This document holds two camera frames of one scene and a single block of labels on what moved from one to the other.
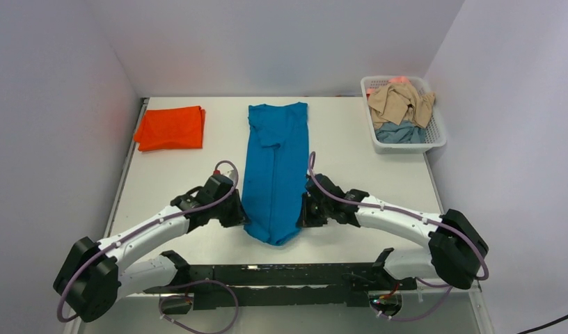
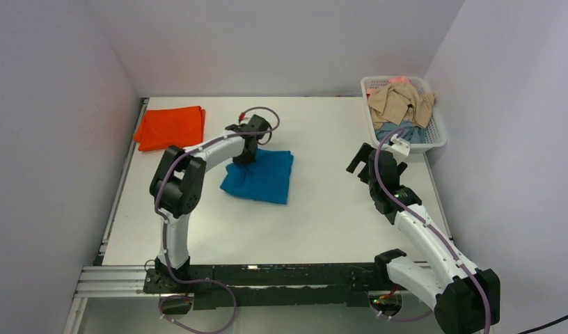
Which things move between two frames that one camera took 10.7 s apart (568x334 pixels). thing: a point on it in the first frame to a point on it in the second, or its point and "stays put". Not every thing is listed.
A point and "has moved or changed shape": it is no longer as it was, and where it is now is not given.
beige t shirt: x=400 y=102 stays put
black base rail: x=283 y=286 stays put
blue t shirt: x=277 y=169 has moved or changed shape
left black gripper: x=239 y=217 to x=244 y=161
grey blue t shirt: x=405 y=132 stays put
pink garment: x=403 y=78 stays put
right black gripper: x=305 y=218 to x=363 y=156
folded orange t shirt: x=180 y=127 stays put
